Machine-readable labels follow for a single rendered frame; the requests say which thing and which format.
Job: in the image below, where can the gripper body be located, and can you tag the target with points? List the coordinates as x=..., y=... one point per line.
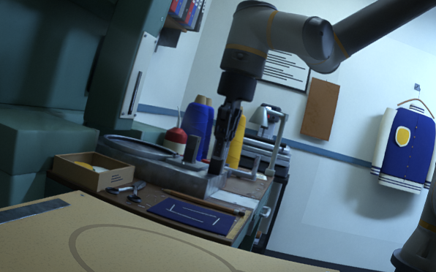
x=236, y=87

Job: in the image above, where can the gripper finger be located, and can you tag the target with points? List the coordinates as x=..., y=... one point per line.
x=218, y=149
x=236, y=122

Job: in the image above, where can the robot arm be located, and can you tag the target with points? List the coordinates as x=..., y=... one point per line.
x=293, y=30

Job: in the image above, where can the dark grey upright lever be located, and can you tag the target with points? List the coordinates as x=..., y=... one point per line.
x=192, y=148

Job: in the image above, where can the dark grey press machine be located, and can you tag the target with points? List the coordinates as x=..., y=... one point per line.
x=259, y=149

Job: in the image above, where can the grey metal carriage block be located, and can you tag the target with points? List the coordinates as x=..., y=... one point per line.
x=160, y=177

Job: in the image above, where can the white machine control plate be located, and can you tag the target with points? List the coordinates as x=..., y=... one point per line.
x=143, y=68

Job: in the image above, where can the teal chenille machine body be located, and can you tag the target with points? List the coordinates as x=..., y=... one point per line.
x=44, y=85

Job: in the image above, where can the yellow thread cone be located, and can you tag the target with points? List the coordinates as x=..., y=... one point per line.
x=237, y=146

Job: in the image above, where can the red and cream oil can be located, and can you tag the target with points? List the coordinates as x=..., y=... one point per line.
x=175, y=138

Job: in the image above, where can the grey desk lamp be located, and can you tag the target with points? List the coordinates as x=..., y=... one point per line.
x=280, y=136

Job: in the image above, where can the white paper sheet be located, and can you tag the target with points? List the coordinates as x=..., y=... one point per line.
x=235, y=200

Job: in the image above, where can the brown wooden pencil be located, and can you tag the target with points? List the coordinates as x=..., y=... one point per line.
x=204, y=202

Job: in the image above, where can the brown top teal workbench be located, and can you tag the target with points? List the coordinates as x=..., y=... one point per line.
x=253, y=194

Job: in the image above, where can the blue cloth swatch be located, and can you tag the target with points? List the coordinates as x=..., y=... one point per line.
x=190, y=216

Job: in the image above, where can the tan wooden ruler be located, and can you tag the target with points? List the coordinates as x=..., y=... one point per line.
x=240, y=224

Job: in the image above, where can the brown cork board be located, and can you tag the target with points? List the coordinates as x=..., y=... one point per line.
x=320, y=109

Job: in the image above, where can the white round patch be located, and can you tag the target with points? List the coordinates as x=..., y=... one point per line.
x=100, y=169

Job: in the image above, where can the brown cardboard box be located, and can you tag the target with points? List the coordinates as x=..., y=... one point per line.
x=98, y=178

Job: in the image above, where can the yellow round patch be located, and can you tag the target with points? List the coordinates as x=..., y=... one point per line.
x=83, y=165

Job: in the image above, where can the blue and white varsity jacket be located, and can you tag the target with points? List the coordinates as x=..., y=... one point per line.
x=408, y=156

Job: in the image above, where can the brown clothes hanger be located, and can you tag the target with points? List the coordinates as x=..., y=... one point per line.
x=417, y=100

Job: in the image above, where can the dark grey strip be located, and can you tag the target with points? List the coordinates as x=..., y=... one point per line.
x=30, y=209

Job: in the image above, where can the grey metal bracket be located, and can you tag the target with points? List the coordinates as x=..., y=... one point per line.
x=243, y=173

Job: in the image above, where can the white black framed wall notice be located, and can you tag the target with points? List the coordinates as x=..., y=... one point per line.
x=289, y=73

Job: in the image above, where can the grey oval hoop frame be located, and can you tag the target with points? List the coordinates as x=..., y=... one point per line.
x=136, y=144

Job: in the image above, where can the wall shelf with binders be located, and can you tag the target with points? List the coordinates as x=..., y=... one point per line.
x=185, y=15

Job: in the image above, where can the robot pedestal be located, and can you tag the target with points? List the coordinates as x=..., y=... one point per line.
x=397, y=262

